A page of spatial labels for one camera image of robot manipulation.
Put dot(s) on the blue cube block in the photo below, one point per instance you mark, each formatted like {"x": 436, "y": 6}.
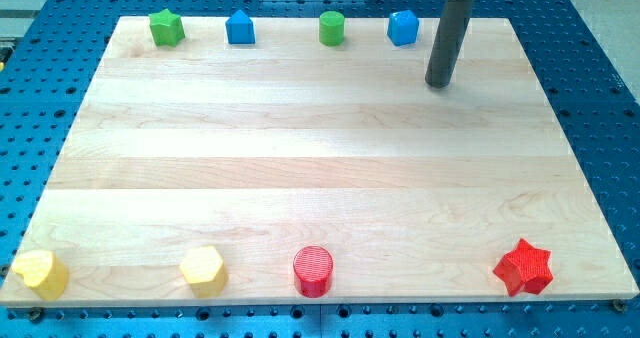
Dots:
{"x": 403, "y": 28}

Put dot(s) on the light wooden board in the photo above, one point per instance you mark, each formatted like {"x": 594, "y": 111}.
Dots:
{"x": 259, "y": 151}

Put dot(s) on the red cylinder block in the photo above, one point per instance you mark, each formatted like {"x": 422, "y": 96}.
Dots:
{"x": 313, "y": 268}

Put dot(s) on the green cylinder block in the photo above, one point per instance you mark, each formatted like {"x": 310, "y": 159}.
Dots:
{"x": 331, "y": 28}

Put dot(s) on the blue triangular prism block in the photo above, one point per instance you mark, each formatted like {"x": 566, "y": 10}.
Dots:
{"x": 240, "y": 29}

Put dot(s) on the yellow hexagon block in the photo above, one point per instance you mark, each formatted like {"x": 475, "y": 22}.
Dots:
{"x": 204, "y": 270}

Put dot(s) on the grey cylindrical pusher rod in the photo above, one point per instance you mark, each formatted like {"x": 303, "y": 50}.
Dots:
{"x": 449, "y": 37}

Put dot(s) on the green star block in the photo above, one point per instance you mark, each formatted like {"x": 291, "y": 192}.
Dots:
{"x": 166, "y": 28}

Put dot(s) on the red star block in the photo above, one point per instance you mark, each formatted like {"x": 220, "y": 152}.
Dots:
{"x": 525, "y": 269}

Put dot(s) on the blue perforated metal table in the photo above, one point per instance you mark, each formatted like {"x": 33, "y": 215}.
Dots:
{"x": 584, "y": 51}

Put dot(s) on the yellow heart block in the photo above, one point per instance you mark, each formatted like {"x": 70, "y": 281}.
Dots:
{"x": 42, "y": 272}

